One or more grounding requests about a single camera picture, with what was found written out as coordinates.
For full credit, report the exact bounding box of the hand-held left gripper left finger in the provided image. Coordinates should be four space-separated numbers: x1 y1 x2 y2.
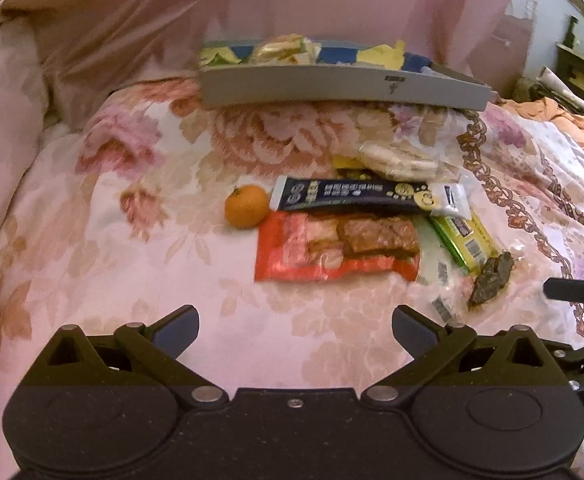
37 304 229 409

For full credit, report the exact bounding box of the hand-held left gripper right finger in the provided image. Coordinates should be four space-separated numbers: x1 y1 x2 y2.
361 304 570 407

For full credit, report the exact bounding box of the red snack packet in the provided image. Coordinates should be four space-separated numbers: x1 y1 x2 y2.
254 211 421 284

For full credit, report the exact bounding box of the orange tangerine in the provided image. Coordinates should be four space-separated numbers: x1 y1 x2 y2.
224 185 271 230

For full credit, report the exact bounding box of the clear cracker packet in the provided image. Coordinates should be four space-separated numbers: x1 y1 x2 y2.
357 140 465 184

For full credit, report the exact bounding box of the grey cardboard box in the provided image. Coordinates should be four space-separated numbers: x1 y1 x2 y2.
198 35 493 112

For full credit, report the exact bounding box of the clear white barcode wrapper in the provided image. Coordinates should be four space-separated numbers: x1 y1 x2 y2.
416 215 467 324

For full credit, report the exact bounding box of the dark brown wrapped snack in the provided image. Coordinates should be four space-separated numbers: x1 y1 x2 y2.
468 251 516 309

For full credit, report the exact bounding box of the floral pink blanket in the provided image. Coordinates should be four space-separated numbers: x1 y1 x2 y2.
0 75 584 480

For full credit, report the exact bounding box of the green yellow snack packet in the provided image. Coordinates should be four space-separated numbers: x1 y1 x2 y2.
429 212 501 274

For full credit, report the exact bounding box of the dark blue snack bar packet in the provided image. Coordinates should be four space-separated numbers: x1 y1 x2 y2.
270 176 472 219

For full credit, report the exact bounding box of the gold foil packet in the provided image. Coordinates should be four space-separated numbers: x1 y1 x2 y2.
332 155 379 180

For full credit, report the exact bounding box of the orange cloth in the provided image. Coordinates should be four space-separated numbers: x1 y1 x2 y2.
502 95 584 188

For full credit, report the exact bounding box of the white rolled paper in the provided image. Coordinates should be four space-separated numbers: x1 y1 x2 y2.
537 66 574 97

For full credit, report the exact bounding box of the pale pink quilt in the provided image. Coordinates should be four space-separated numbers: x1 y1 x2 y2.
0 25 50 271

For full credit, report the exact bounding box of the yellow green wrapper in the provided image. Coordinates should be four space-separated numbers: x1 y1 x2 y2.
199 45 244 69

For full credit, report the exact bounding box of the yellow crumpled wrapper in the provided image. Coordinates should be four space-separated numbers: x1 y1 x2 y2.
359 40 407 69

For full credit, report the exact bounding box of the clear biscuit packet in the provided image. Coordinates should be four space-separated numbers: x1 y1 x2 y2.
250 34 321 66

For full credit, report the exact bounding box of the pink cloth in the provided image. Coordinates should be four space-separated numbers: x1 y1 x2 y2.
0 0 533 128

